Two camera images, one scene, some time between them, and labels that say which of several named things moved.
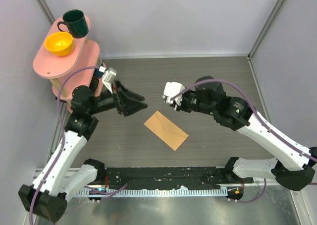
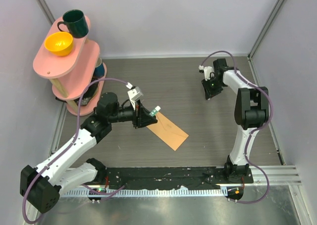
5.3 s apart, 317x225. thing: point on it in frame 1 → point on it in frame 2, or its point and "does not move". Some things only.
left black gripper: (129, 106) → (140, 116)
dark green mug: (76, 22) does not move
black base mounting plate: (143, 178) does not move
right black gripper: (182, 107) → (209, 93)
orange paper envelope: (169, 131) does not move
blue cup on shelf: (98, 74) does not move
